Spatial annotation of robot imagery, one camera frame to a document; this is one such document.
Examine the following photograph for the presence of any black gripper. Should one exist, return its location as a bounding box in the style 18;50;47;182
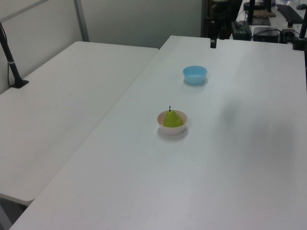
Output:
209;0;229;49

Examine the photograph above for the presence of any light blue plastic bowl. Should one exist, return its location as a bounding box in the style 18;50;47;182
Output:
183;65;208;85

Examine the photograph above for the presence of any pale pink plastic bowl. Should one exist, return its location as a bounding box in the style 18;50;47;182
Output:
157;110;188;136

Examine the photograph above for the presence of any dark device with green part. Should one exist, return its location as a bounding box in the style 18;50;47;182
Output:
231;21;252;40

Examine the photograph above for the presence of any black monitor stand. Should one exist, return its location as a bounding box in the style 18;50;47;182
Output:
243;0;272;26

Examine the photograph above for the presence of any black box device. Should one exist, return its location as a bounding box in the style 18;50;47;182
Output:
252;26;282;43

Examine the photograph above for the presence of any black computer keyboard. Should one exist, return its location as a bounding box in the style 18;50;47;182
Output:
275;3;304;24

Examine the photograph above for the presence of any black pole with table clamp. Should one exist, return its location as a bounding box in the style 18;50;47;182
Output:
291;18;307;51

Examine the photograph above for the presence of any small white camera unit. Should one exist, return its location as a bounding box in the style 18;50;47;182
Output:
280;23;296;44

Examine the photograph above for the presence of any grey partition frame post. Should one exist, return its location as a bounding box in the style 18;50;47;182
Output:
73;0;90;43

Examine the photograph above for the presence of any black camera stand pole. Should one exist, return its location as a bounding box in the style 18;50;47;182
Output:
0;21;30;90

